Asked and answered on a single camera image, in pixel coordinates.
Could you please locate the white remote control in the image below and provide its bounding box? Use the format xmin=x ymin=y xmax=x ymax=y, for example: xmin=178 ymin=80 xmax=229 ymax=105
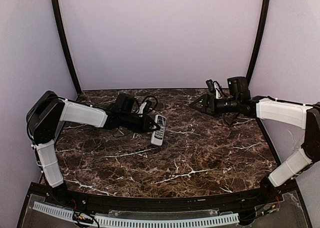
xmin=150 ymin=115 xmax=167 ymax=146

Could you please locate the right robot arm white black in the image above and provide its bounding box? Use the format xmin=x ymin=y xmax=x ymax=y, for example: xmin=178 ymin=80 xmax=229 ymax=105
xmin=190 ymin=77 xmax=320 ymax=187

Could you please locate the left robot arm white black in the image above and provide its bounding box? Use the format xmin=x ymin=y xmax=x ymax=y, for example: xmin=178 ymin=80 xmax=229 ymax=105
xmin=26 ymin=91 xmax=161 ymax=188

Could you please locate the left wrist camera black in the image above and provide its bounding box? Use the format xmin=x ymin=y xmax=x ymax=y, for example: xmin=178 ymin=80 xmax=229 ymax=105
xmin=139 ymin=100 xmax=153 ymax=114

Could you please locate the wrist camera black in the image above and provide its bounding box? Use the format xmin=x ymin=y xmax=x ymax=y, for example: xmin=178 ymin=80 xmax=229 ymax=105
xmin=205 ymin=79 xmax=217 ymax=94
xmin=139 ymin=100 xmax=153 ymax=114

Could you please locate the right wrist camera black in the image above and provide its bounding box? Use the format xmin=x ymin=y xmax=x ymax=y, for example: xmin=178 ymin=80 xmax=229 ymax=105
xmin=205 ymin=79 xmax=217 ymax=94

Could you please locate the right black frame post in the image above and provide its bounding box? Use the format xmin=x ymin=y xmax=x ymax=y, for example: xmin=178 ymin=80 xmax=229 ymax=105
xmin=245 ymin=0 xmax=270 ymax=85

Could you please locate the black frame post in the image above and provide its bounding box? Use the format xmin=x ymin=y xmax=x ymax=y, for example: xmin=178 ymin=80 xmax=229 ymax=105
xmin=51 ymin=0 xmax=82 ymax=95
xmin=245 ymin=0 xmax=270 ymax=85

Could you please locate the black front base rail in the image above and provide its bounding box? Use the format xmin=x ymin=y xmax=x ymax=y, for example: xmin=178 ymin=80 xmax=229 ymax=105
xmin=17 ymin=181 xmax=312 ymax=227

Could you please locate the white slotted cable duct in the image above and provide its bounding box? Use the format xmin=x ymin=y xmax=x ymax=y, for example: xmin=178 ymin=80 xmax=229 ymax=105
xmin=32 ymin=201 xmax=240 ymax=227

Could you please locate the left black frame post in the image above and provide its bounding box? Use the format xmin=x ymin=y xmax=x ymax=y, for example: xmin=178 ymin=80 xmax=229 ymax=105
xmin=51 ymin=0 xmax=82 ymax=95

